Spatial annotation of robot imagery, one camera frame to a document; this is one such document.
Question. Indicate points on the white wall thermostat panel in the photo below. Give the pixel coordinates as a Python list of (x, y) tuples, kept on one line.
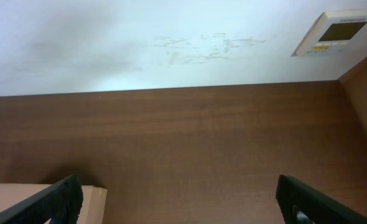
[(333, 33)]

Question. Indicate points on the cardboard box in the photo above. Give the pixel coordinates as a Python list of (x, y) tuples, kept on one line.
[(93, 205)]

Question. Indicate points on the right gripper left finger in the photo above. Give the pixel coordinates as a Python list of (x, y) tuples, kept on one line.
[(59, 203)]

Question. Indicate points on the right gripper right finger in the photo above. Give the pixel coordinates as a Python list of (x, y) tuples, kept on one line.
[(300, 203)]

